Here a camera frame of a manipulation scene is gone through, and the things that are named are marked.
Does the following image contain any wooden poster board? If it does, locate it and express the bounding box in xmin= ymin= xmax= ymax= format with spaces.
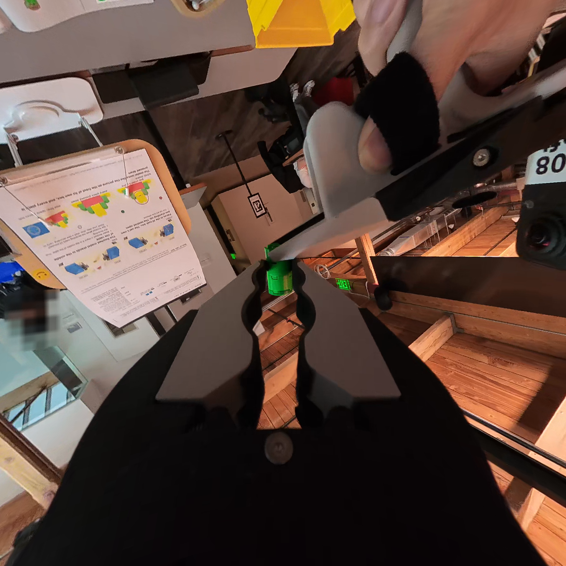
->
xmin=0 ymin=139 xmax=192 ymax=290

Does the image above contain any black steel beam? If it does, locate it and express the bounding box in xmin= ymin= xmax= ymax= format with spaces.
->
xmin=371 ymin=254 xmax=566 ymax=320

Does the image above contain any white printed poster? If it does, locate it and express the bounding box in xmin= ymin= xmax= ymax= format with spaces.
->
xmin=0 ymin=148 xmax=208 ymax=329

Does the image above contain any grey desk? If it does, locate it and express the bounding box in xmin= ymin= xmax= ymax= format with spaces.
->
xmin=0 ymin=0 xmax=298 ymax=85

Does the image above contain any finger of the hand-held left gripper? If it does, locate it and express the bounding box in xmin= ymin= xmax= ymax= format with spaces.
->
xmin=269 ymin=198 xmax=393 ymax=261

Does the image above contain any person's left hand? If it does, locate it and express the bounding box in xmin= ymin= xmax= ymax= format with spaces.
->
xmin=354 ymin=0 xmax=554 ymax=174

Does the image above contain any black and white marker tag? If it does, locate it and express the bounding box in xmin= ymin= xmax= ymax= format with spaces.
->
xmin=248 ymin=192 xmax=272 ymax=220

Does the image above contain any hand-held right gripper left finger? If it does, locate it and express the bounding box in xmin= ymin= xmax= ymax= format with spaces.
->
xmin=155 ymin=260 xmax=267 ymax=413

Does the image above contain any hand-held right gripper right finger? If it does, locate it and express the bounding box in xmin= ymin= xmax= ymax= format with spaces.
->
xmin=293 ymin=260 xmax=402 ymax=417

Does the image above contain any white chair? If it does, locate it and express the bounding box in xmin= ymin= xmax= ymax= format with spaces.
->
xmin=0 ymin=77 xmax=104 ymax=142

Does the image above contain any black under-desk box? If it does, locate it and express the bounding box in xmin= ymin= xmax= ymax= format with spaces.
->
xmin=92 ymin=55 xmax=210 ymax=110

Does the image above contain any green cylinder toy brick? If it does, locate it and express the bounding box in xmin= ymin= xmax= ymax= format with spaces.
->
xmin=264 ymin=242 xmax=296 ymax=296

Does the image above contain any yellow plastic bin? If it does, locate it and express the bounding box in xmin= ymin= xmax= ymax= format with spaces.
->
xmin=245 ymin=0 xmax=356 ymax=48

